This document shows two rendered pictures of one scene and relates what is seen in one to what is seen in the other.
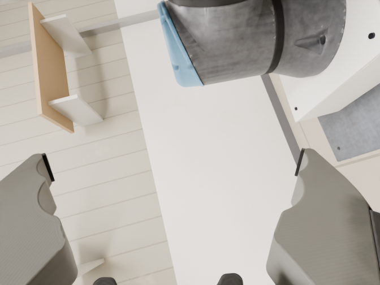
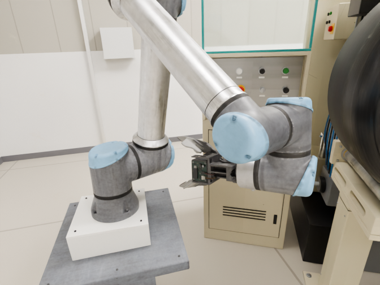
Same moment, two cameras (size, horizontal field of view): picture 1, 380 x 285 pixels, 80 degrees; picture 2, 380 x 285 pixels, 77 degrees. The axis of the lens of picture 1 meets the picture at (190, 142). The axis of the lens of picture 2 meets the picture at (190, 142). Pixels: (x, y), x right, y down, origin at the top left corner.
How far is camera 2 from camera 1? 0.73 m
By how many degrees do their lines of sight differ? 87
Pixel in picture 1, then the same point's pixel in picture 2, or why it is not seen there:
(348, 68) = (125, 225)
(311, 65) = (116, 214)
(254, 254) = not seen: outside the picture
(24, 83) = not seen: outside the picture
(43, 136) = not seen: outside the picture
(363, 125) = (83, 271)
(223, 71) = (112, 175)
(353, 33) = (134, 217)
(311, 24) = (130, 202)
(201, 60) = (119, 163)
